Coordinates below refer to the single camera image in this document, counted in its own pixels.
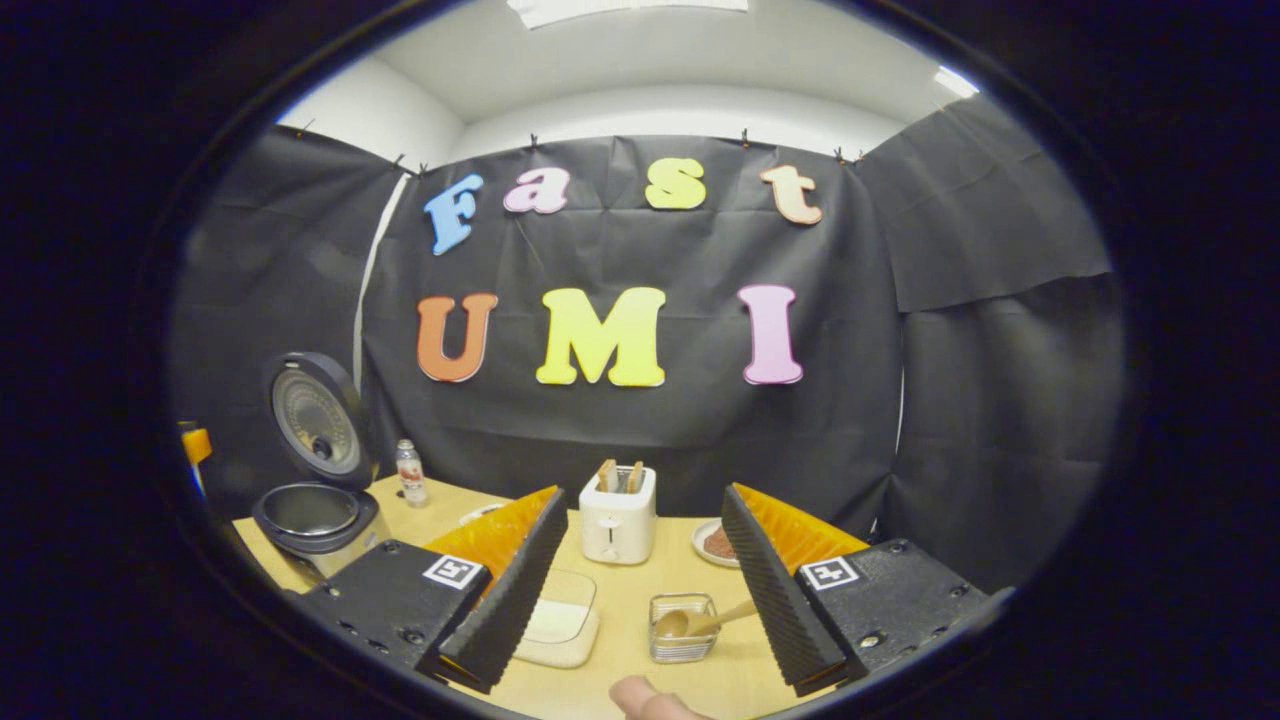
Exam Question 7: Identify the white toaster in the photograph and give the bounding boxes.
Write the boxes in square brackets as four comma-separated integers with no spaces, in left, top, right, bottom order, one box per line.
[579,464,658,566]

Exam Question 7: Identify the wooden spoon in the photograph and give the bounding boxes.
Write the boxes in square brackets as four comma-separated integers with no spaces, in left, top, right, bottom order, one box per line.
[655,598,761,639]

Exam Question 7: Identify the small clear bottle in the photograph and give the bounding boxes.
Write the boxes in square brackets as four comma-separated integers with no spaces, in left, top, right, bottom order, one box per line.
[395,439,428,509]

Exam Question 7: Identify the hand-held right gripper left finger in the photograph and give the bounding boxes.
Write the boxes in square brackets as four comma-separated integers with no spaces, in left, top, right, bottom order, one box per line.
[297,486,569,695]

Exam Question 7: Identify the dark grey rice cooker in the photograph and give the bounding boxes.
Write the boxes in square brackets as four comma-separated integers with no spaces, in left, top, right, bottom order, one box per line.
[252,351,393,579]

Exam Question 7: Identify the small round plate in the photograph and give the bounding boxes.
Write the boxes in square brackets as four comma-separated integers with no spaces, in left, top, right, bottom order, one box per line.
[692,518,743,569]

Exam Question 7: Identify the black backdrop cloth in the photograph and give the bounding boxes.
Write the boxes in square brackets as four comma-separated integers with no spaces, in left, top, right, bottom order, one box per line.
[170,95,1126,596]

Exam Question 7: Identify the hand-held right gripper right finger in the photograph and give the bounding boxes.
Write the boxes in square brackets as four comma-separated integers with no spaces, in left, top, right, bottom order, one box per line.
[721,483,991,698]

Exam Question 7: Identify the clear box of rice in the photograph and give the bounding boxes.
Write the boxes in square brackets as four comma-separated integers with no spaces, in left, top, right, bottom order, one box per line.
[512,568,601,669]

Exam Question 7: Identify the wire mesh chopstick holder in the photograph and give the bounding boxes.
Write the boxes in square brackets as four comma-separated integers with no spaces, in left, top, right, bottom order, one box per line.
[648,592,719,664]

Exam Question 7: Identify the large ceiling light panel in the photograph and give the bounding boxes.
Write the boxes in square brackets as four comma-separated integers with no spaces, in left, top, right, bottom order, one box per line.
[507,0,749,29]

